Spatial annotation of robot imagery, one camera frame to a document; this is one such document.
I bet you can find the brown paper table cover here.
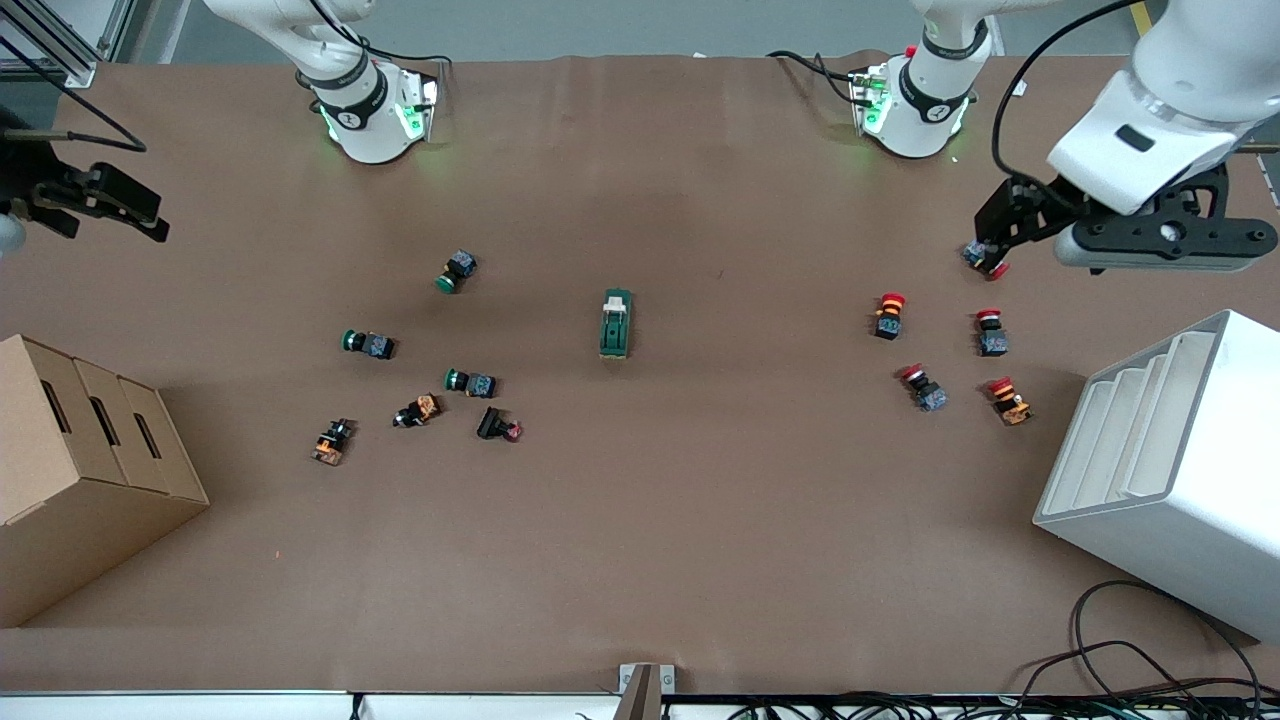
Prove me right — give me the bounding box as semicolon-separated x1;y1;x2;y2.
0;50;1280;696

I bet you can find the black orange selector switch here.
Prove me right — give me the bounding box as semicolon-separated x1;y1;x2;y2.
392;393;443;430
311;417;357;467

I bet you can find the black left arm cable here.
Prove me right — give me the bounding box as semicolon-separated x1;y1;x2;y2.
991;0;1147;187

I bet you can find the white table edge rail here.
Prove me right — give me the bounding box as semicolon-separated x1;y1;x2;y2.
0;690;621;720

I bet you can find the white slotted bin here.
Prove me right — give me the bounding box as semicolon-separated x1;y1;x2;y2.
1033;309;1280;643

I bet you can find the grey metal bracket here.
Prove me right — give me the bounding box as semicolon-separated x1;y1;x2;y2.
618;663;676;720

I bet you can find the brown cardboard box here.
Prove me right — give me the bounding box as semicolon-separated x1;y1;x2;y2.
0;334;211;629

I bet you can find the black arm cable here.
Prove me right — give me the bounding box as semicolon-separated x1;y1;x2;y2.
991;0;1147;187
0;38;149;154

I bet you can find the black pink switch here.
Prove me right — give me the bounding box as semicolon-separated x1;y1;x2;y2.
475;405;525;443

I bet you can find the green load switch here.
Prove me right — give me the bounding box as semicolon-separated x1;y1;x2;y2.
598;288;635;361

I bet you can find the black cable bundle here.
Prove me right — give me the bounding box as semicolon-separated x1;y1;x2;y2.
690;690;1280;720

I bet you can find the black base cable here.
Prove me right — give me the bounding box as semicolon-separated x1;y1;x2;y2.
768;48;863;106
305;0;453;73

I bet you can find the aluminium frame profile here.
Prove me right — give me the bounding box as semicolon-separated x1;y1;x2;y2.
0;0;136;89

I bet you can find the black looped cable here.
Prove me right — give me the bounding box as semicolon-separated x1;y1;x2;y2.
1005;580;1280;701

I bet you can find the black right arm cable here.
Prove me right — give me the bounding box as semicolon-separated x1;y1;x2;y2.
0;38;149;154

